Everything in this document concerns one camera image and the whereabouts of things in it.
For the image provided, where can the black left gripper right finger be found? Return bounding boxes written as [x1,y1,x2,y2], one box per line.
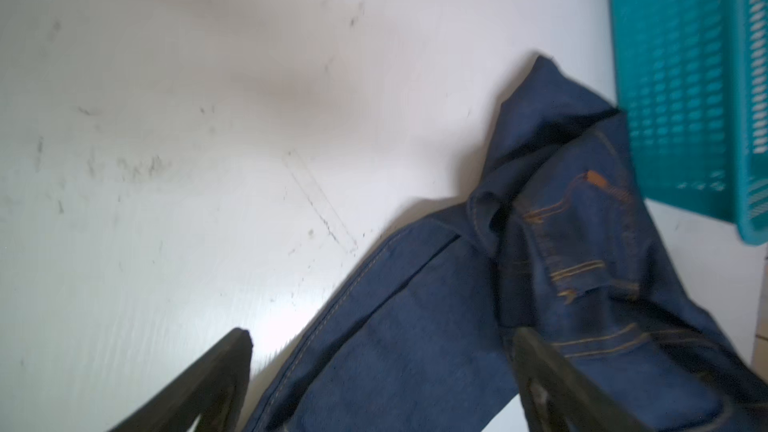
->
[513,328,649,431]

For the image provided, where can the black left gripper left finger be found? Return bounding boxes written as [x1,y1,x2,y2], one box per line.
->
[113,328,253,431]

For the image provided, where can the dark blue denim trousers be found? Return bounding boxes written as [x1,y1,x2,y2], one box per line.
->
[246,56,767,431]

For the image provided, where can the teal plastic basket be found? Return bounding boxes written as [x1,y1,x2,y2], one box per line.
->
[610,0,767,246]

